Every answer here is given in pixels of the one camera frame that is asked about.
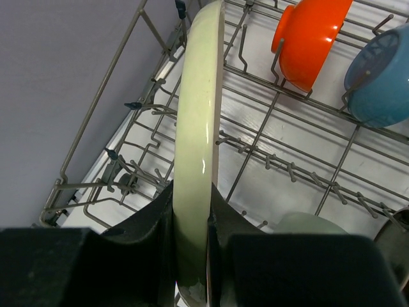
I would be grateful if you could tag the green cup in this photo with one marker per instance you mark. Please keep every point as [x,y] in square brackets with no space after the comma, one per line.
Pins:
[301,222]

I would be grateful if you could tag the light blue bowl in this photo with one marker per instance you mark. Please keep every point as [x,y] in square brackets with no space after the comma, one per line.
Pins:
[381,99]

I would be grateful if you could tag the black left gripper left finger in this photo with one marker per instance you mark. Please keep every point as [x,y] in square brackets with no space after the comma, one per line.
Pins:
[130,264]

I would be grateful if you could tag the red floral plate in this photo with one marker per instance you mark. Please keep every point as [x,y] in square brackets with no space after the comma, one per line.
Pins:
[392,241]

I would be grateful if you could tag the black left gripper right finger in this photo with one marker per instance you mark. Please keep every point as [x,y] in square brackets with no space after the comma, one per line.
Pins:
[248,267]

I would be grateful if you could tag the beige round plate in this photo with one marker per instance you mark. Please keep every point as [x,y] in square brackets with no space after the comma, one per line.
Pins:
[196,154]

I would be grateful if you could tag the orange bowl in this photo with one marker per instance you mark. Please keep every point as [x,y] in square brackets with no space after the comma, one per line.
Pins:
[308,29]

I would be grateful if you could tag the grey wire dish rack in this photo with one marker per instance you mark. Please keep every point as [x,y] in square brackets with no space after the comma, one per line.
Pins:
[280,150]

